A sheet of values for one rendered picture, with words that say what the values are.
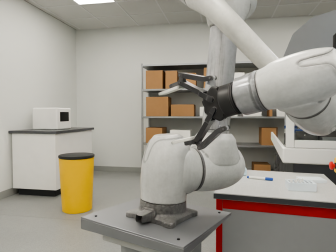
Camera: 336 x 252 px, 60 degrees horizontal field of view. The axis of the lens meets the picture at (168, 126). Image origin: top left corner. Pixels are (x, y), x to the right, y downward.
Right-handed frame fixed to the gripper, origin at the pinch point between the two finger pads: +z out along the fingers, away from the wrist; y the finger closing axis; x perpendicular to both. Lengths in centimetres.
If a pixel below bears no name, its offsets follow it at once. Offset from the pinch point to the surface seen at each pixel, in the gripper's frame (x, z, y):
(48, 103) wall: -205, 399, 92
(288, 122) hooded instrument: -134, 10, -18
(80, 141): -210, 345, 14
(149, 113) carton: -321, 288, 34
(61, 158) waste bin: -116, 252, -4
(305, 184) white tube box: -80, -6, -44
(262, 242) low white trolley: -58, 12, -63
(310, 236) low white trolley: -65, -7, -63
